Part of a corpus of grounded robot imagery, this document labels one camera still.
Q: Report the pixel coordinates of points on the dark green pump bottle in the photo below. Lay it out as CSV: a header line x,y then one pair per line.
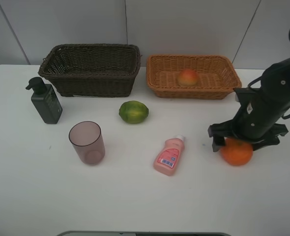
x,y
45,100

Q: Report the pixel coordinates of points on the pink lotion bottle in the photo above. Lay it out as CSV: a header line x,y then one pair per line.
x,y
168,158

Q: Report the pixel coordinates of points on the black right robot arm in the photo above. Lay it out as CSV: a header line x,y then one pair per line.
x,y
274,85

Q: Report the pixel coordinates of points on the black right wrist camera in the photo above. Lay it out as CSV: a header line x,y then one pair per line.
x,y
247,95

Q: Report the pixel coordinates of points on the translucent pink plastic cup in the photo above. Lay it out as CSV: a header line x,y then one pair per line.
x,y
86,139

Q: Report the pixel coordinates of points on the red yellow peach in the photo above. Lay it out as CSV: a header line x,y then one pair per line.
x,y
188,78

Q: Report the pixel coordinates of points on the dark brown wicker basket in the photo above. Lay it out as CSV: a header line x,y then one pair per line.
x,y
93,70

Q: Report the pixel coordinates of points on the green lime fruit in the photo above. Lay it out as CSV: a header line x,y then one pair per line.
x,y
133,112

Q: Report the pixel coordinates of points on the light brown wicker basket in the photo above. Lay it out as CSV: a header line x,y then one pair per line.
x,y
216,76

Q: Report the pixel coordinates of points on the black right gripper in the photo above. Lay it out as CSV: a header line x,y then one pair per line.
x,y
255,125

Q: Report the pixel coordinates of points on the orange mandarin fruit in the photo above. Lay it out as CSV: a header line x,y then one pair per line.
x,y
236,152

